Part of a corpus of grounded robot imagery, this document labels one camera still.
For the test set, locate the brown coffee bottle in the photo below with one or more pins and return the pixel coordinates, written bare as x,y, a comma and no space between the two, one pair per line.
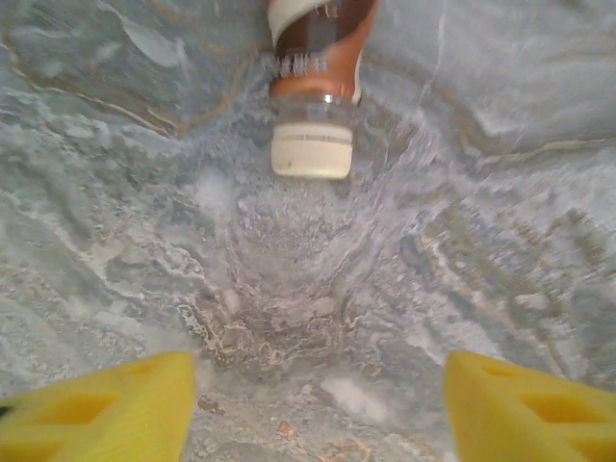
313,149

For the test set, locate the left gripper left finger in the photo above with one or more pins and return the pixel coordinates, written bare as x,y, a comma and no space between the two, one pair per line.
96,418

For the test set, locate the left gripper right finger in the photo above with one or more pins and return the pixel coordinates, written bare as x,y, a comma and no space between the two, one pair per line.
534,418

